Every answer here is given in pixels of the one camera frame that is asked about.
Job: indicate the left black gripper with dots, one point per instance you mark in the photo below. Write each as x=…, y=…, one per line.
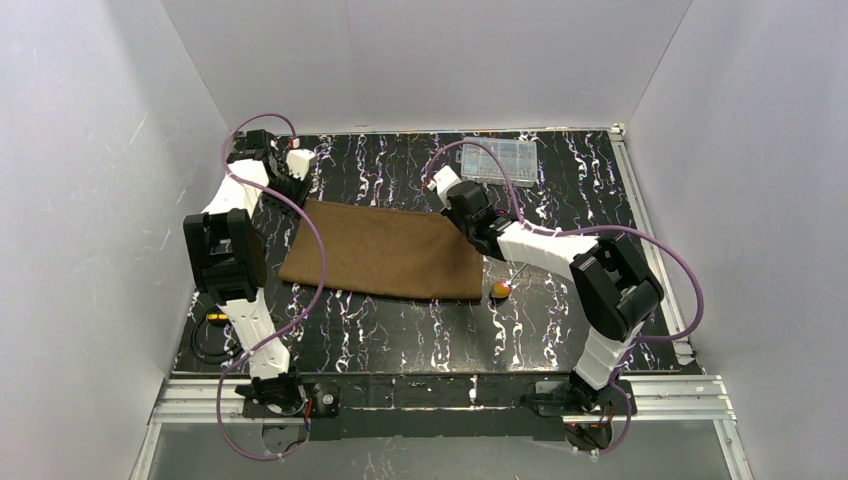
x=279, y=178

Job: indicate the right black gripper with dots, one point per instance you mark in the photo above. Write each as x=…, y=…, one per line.
x=457, y=204

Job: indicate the brown burlap napkin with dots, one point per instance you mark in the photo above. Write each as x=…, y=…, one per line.
x=396, y=253

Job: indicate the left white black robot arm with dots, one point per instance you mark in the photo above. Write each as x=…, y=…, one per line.
x=227, y=257

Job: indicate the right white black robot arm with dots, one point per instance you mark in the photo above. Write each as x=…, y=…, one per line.
x=617, y=290

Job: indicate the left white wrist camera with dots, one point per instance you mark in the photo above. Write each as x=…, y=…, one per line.
x=299, y=163

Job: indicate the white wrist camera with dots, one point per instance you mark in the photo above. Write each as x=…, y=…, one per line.
x=299, y=163
x=445, y=180

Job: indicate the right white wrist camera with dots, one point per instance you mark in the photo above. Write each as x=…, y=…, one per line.
x=445, y=180

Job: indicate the black coiled cable yellow plug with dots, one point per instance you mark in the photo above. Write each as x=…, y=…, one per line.
x=209, y=340

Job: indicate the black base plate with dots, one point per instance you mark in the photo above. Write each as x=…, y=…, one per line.
x=349, y=406

